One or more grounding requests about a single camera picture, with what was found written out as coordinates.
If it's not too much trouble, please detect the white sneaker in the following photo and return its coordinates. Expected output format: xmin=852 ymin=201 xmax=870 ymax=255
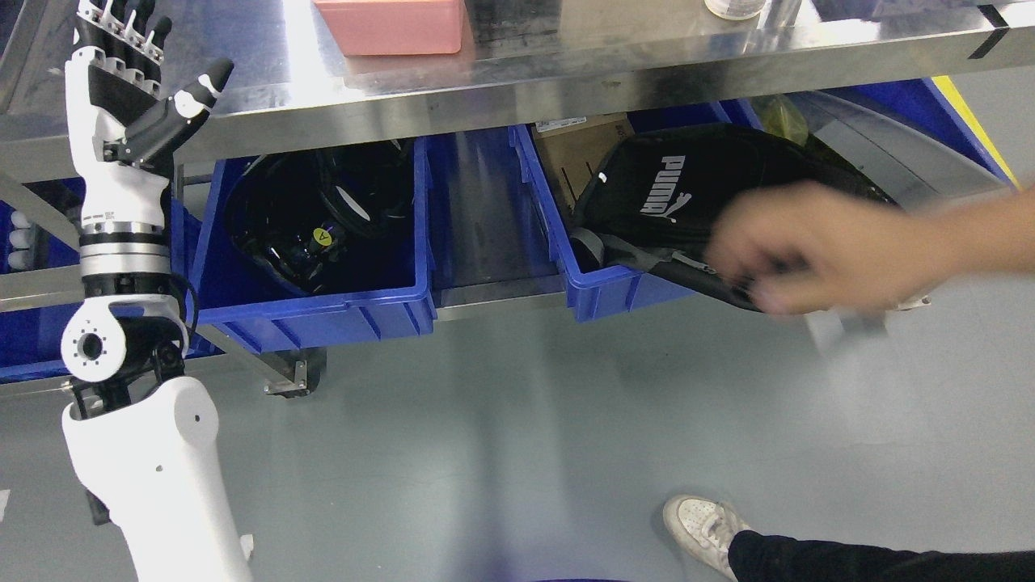
xmin=662 ymin=495 xmax=753 ymax=581

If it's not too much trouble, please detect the person's bare hand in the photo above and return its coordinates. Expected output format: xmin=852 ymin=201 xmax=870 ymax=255
xmin=703 ymin=182 xmax=960 ymax=316

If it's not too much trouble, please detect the black helmet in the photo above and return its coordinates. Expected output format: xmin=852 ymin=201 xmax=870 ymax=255
xmin=221 ymin=137 xmax=416 ymax=296

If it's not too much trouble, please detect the black Puma backpack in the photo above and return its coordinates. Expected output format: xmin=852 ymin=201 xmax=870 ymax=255
xmin=569 ymin=123 xmax=896 ymax=312

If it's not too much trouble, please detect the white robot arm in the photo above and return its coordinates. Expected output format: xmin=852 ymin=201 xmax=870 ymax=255
xmin=60 ymin=1 xmax=254 ymax=581

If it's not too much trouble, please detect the blue bin with helmet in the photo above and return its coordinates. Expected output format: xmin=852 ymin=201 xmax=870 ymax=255
xmin=189 ymin=137 xmax=437 ymax=353

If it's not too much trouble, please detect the green plastic bag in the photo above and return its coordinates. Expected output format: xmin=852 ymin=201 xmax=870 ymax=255
xmin=748 ymin=95 xmax=810 ymax=146

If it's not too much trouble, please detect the stainless steel table cart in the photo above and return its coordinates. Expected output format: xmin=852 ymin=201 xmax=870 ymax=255
xmin=0 ymin=0 xmax=1035 ymax=401

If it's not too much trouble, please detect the blue bin far left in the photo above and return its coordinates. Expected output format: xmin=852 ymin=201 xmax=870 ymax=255
xmin=1 ymin=179 xmax=202 ymax=384

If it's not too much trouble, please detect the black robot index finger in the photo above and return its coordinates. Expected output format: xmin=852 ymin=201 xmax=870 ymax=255
xmin=142 ymin=16 xmax=173 ymax=82

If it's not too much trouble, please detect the person's bare forearm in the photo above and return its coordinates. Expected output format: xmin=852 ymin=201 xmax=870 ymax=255
xmin=938 ymin=190 xmax=1034 ymax=277

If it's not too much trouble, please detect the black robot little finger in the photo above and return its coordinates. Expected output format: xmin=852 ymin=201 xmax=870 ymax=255
xmin=73 ymin=0 xmax=104 ymax=51

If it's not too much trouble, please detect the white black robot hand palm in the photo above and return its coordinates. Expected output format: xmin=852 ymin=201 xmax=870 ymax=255
xmin=64 ymin=45 xmax=174 ymax=229

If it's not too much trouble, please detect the grey plastic cover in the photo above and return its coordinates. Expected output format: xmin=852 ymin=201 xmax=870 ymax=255
xmin=788 ymin=91 xmax=1008 ymax=213

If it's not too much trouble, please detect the black trouser leg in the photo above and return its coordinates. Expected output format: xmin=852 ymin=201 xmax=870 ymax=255
xmin=728 ymin=530 xmax=1034 ymax=581

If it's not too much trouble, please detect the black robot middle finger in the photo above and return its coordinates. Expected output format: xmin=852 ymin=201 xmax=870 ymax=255
xmin=121 ymin=1 xmax=156 ymax=70

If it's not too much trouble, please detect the pink storage box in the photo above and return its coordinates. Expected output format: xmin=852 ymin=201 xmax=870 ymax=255
xmin=313 ymin=1 xmax=465 ymax=57

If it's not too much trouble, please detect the brown cardboard box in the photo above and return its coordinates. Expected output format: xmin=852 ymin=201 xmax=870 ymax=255
xmin=531 ymin=112 xmax=635 ymax=217

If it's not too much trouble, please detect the white round container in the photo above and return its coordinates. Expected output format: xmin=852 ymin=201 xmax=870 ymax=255
xmin=703 ymin=0 xmax=767 ymax=21

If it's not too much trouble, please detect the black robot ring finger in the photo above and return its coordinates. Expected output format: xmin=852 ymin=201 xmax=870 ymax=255
xmin=99 ymin=0 xmax=127 ymax=59

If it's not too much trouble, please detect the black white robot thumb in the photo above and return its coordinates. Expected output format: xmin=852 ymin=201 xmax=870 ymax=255
xmin=121 ymin=58 xmax=235 ymax=167

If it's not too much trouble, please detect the blue bin with backpack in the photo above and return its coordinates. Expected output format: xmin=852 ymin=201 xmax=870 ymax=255
xmin=508 ymin=77 xmax=1014 ymax=322

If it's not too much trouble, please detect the metal cylinder on table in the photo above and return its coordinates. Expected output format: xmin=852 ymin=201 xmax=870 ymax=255
xmin=760 ymin=0 xmax=802 ymax=29

